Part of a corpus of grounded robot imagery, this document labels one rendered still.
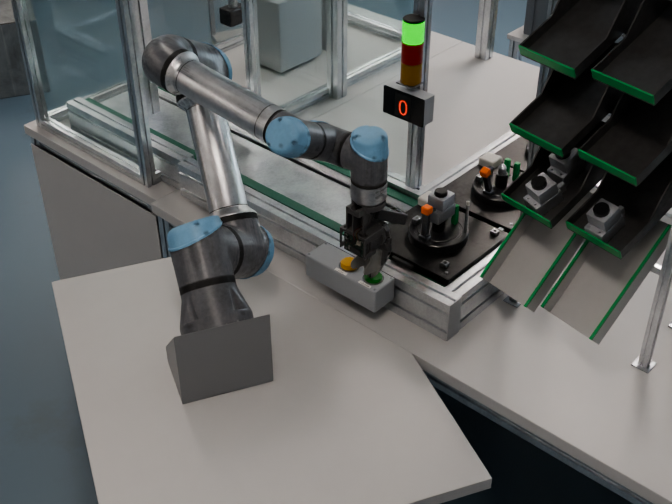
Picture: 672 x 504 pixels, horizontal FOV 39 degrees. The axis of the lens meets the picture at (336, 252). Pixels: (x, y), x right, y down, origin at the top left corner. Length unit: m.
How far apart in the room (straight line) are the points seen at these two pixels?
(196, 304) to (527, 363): 0.71
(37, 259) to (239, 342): 2.14
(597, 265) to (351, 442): 0.61
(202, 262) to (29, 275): 2.03
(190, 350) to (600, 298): 0.82
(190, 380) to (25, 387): 1.51
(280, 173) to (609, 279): 0.98
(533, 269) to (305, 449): 0.61
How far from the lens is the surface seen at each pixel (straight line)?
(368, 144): 1.87
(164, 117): 2.89
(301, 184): 2.52
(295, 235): 2.30
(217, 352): 1.92
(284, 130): 1.81
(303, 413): 1.95
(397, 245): 2.20
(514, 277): 2.06
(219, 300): 1.91
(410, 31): 2.20
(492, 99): 3.11
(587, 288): 2.01
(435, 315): 2.10
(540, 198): 1.90
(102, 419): 1.99
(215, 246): 1.94
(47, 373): 3.43
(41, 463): 3.14
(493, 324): 2.18
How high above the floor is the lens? 2.25
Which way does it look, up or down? 36 degrees down
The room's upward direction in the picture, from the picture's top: straight up
